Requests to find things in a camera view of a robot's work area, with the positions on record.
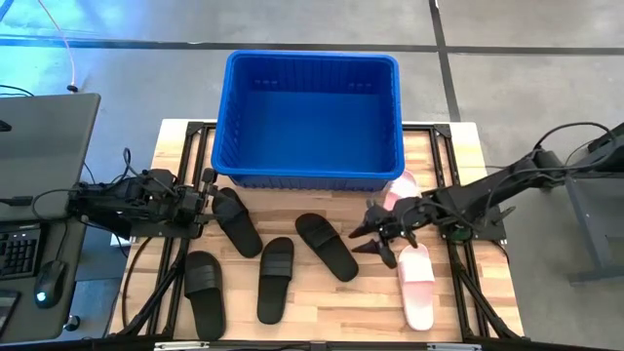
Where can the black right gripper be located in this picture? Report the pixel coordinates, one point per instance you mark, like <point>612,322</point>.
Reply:
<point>404,217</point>

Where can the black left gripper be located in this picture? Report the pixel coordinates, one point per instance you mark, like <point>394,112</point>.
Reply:
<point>187,205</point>

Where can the black rubber slide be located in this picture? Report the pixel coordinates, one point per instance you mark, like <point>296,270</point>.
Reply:
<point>331,253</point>
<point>274,292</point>
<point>239,229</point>
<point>205,302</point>

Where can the pink rubber slide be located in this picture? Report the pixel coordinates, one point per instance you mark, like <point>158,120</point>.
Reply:
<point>402,187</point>
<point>417,292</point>

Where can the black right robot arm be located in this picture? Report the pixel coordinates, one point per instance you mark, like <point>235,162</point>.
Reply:
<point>487,190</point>

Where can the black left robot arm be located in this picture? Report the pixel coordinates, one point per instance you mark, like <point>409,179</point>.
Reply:
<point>122,197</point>

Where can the blue plastic bin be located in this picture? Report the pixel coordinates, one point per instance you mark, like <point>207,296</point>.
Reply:
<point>312,122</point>

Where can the small white box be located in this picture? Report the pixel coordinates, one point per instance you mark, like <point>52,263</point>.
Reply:
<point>119,240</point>

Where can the grey laptop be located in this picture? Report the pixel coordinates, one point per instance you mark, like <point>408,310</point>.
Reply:
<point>44,156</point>

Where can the black computer mouse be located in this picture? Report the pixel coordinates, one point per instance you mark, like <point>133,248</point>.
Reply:
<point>50,283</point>

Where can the black round knob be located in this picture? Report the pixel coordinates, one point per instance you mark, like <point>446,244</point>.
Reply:
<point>72,323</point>

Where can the black keyboard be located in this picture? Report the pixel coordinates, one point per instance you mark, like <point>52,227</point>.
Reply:
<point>19,251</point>

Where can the grey metal stand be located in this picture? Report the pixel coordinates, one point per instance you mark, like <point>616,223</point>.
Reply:
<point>585,224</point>

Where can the dark grey desk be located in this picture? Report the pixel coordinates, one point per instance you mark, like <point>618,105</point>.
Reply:
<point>29,326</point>

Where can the black slanted panel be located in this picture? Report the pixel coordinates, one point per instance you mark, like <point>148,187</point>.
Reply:
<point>609,146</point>

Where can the black aluminium table frame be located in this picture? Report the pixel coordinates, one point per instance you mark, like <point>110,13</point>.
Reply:
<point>442,130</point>

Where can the silver metal bracket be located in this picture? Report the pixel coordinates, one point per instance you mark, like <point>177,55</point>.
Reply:
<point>180,345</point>
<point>453,347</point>

